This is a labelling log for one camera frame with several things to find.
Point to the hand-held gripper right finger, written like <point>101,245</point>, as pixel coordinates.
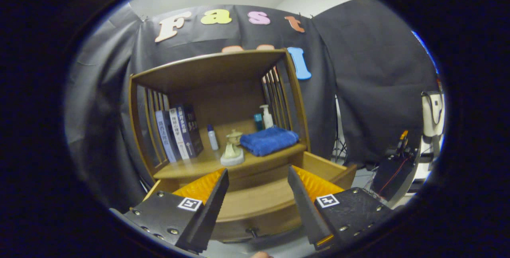
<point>308,214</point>

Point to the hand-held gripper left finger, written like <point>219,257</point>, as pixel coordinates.
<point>207,214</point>

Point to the black drawer knob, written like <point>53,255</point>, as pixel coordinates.
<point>252,232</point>

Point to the wooden drawer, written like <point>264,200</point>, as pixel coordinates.
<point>257,204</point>

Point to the pale green scrub brush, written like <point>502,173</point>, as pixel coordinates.
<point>232,159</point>

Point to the wooden countertop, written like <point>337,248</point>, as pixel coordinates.
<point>207,164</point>

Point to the wooden cabinet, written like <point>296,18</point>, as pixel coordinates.
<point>215,70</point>

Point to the white bottle with blue cap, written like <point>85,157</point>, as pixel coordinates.
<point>213,140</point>

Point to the black light stand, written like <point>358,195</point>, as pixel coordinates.
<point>338,146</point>

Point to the folded blue towel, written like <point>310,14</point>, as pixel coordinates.
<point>269,141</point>

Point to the white spine book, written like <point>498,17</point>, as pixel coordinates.
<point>178,134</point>

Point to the beige ceramic lidded cup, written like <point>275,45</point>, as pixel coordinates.
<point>234,133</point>

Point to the dark navy book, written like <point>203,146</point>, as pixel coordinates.
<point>192,130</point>

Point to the light blue book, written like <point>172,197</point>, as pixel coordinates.
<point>165,138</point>

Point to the black equipment case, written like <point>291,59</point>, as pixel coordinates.
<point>392,182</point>

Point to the white pump bottle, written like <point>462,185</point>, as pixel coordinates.
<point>267,120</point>

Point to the teal bottle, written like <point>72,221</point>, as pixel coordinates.
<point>258,123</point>

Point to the orange clamp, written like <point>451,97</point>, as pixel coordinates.
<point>403,138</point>

